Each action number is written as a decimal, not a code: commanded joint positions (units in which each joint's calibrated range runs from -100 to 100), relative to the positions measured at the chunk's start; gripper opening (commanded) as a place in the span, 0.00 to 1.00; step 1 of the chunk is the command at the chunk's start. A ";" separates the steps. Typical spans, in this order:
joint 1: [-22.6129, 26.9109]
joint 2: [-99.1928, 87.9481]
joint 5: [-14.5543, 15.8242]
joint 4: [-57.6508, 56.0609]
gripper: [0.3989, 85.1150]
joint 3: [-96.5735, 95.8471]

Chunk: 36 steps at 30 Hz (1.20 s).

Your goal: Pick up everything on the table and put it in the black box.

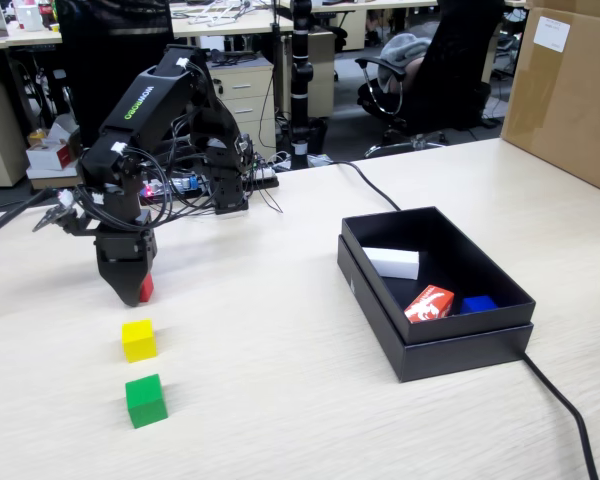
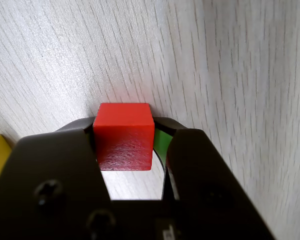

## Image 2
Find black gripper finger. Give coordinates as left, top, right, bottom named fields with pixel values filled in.
left=0, top=116, right=114, bottom=240
left=152, top=116, right=276, bottom=240

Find red wooden cube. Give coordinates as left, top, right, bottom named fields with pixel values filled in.
left=92, top=102, right=155, bottom=172

